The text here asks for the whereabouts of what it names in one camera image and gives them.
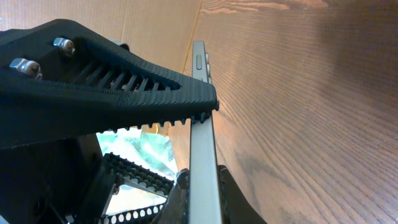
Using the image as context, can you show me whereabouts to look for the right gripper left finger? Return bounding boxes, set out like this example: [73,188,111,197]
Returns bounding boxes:
[151,169,189,224]

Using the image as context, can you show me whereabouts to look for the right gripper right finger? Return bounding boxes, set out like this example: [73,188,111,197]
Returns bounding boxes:
[218,165,267,224]

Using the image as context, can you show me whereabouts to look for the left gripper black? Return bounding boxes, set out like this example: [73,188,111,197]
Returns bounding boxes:
[1,134,174,223]

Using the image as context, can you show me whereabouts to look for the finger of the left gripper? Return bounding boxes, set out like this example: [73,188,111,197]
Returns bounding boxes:
[1,19,219,148]

